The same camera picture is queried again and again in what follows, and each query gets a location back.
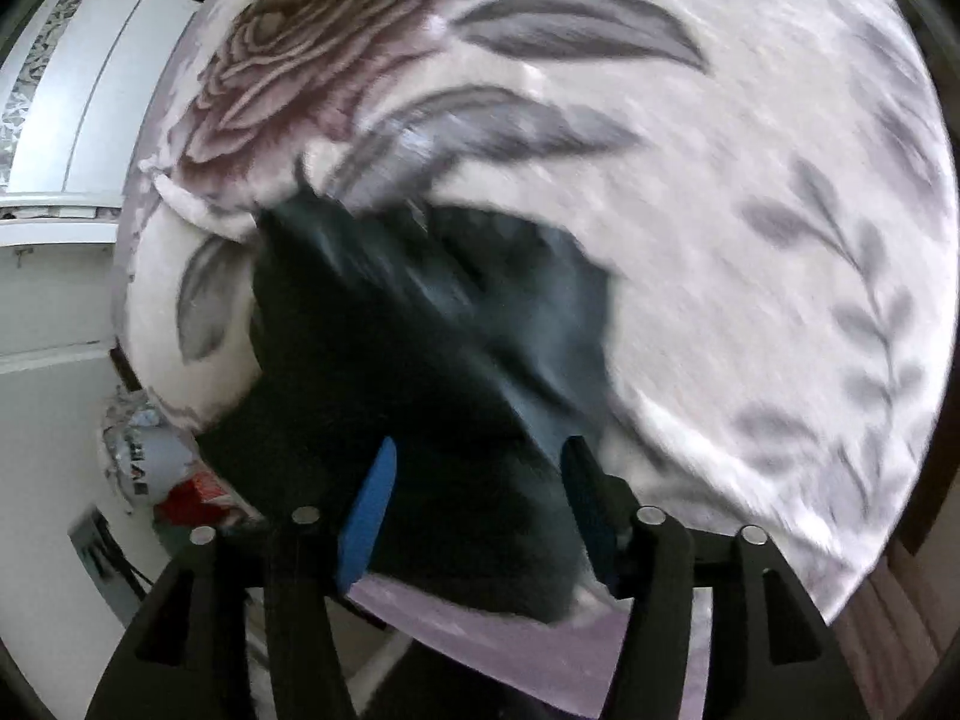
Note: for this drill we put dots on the white wardrobe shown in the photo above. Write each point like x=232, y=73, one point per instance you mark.
x=76, y=86

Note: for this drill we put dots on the black leather jacket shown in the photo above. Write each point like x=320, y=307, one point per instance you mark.
x=473, y=342

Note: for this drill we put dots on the white printed plastic bag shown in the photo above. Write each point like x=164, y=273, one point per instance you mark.
x=140, y=455

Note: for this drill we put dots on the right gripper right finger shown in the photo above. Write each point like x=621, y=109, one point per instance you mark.
x=771, y=653

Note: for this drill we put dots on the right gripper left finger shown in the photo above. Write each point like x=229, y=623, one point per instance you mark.
x=184, y=655

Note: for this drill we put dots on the rose pattern bed blanket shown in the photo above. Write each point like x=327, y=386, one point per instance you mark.
x=770, y=182

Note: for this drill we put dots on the red small package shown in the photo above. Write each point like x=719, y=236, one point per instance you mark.
x=200, y=500

